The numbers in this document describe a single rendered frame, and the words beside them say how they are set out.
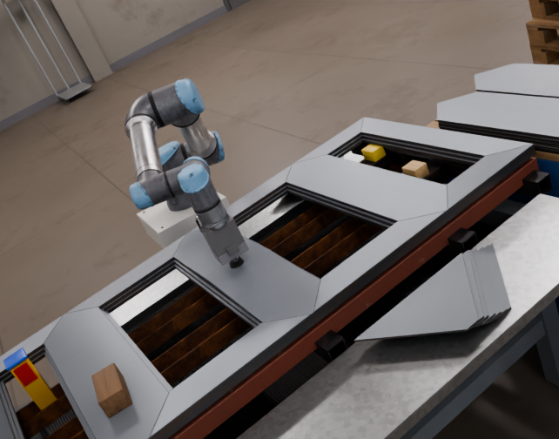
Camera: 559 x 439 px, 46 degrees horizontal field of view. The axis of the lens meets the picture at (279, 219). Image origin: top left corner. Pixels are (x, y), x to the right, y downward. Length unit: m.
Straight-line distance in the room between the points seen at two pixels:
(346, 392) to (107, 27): 9.44
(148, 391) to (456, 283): 0.74
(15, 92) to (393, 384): 9.32
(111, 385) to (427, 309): 0.73
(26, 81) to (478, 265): 9.21
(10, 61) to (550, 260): 9.31
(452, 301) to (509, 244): 0.27
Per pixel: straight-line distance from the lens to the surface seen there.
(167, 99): 2.07
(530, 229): 1.73
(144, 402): 1.54
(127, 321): 2.21
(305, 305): 1.55
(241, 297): 1.68
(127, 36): 10.63
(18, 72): 10.36
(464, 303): 1.49
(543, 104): 2.09
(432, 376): 1.40
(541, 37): 4.53
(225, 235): 1.74
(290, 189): 2.15
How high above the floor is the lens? 1.72
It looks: 27 degrees down
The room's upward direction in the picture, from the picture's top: 24 degrees counter-clockwise
